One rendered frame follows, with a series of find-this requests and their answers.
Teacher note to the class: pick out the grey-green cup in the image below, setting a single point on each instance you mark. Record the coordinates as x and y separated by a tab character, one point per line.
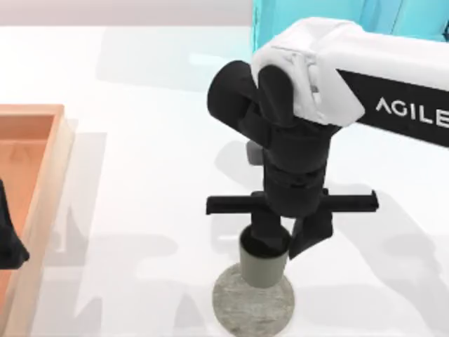
263	270

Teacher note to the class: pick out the shallow salmon-coloured box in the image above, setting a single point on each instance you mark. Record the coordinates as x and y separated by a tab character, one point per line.
31	168

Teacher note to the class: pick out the grey round stone coaster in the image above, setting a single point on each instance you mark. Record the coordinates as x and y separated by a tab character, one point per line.
252	309

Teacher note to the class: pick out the light blue rack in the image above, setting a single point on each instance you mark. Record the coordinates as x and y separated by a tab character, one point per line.
266	24

